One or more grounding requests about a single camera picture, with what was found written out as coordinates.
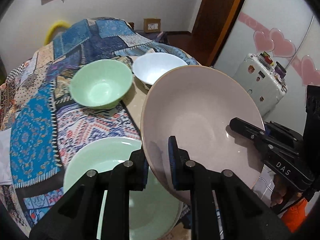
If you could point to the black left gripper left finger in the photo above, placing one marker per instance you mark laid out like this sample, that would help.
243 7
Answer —
139 170

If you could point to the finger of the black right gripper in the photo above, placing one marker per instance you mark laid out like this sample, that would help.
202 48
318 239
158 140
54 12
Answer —
248 130

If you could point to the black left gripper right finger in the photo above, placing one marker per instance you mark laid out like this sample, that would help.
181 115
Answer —
178 158

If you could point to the mint green plate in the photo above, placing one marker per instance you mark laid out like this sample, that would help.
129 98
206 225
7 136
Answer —
153 211

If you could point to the large pink bowl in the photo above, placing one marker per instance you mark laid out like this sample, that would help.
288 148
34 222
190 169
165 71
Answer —
196 104

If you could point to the green bowl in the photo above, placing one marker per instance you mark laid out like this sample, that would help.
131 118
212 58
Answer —
101 84

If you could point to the white patterned bowl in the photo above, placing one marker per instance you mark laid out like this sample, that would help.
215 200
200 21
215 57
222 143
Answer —
149 67

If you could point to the orange sleeve forearm right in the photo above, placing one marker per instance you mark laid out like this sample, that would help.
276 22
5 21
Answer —
295 216

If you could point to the person's right hand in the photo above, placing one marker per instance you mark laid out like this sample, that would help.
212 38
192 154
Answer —
279 190

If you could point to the white plate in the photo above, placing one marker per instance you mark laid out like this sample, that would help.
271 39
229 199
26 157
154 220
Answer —
177 217

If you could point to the patchwork patterned tablecloth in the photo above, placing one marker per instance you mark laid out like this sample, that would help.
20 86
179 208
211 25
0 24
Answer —
47 127

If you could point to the white folded cloth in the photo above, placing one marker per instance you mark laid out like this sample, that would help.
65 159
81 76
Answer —
5 172

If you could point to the small cardboard box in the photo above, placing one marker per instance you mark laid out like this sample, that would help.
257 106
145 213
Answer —
152 25

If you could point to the yellow hoop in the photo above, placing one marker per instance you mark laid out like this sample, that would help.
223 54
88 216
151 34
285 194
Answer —
54 29

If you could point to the brown wooden door frame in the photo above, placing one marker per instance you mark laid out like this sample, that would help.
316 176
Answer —
212 27

